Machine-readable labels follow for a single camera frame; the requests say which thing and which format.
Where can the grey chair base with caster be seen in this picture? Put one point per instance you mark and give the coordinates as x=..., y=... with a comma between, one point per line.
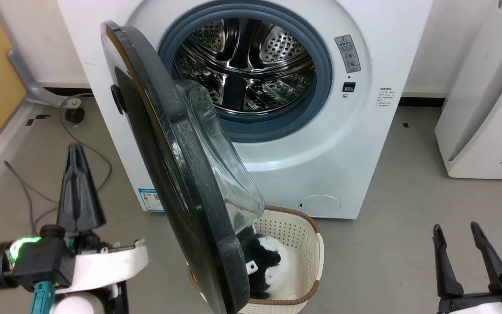
x=28, y=83

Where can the steel perforated washer drum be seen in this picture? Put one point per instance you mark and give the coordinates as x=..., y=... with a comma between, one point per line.
x=251, y=61

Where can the grey warning sticker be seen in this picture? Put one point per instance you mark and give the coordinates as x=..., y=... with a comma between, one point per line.
x=347, y=54

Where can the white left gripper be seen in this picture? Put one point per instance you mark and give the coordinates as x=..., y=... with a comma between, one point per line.
x=107, y=264

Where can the white front-load washing machine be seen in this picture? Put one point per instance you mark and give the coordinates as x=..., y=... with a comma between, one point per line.
x=355, y=144

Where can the cream plastic laundry basket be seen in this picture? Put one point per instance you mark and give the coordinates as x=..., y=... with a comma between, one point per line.
x=294, y=231

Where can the black caster wheel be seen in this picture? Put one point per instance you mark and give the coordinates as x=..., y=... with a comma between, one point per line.
x=75, y=115

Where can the grey rubber door gasket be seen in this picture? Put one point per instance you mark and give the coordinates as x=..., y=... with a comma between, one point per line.
x=320, y=87

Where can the round white filter cover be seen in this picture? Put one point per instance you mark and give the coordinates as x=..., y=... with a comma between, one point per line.
x=319, y=206

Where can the black round washer door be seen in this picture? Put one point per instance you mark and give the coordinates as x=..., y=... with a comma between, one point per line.
x=177, y=174

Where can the black door lock latch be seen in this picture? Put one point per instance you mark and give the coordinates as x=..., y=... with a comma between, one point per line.
x=349, y=87

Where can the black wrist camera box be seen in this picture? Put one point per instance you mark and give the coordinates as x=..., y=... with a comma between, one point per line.
x=42, y=266

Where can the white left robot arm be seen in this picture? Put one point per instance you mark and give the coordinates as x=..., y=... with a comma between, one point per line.
x=81, y=304

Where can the white floor-standing appliance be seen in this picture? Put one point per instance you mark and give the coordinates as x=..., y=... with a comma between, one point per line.
x=490, y=117

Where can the blue energy label sticker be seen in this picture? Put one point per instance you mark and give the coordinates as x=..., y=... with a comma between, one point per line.
x=150, y=200

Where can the black and white garment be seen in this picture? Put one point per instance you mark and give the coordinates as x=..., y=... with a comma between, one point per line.
x=277, y=266

